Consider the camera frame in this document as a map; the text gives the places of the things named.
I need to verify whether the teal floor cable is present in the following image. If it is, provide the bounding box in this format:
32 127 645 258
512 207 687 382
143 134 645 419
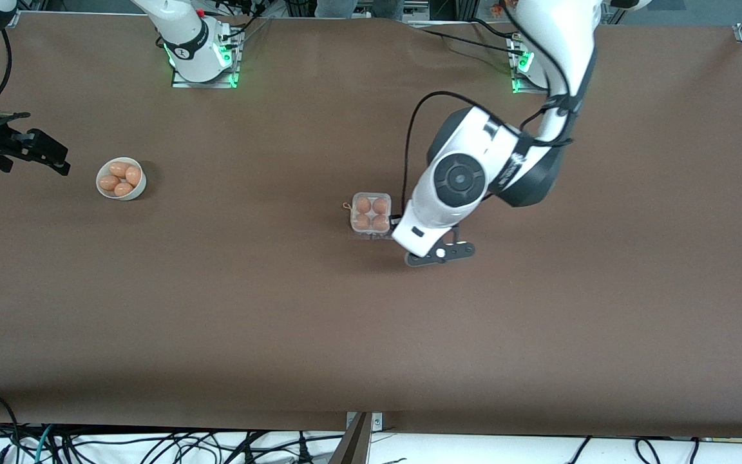
33 425 56 464

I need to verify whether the black base power cable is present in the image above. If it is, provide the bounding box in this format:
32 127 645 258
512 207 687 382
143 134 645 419
417 28 521 55
470 17 520 39

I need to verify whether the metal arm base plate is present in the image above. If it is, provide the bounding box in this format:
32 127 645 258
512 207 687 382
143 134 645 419
171 29 242 89
511 32 551 96

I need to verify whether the clear plastic egg box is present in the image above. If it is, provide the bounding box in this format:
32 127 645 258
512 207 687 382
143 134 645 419
349 191 400 241

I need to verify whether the white ceramic bowl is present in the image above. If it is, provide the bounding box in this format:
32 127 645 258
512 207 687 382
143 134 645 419
96 157 147 201

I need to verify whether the metal table edge bracket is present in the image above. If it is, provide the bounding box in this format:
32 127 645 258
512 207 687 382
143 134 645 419
346 412 383 432

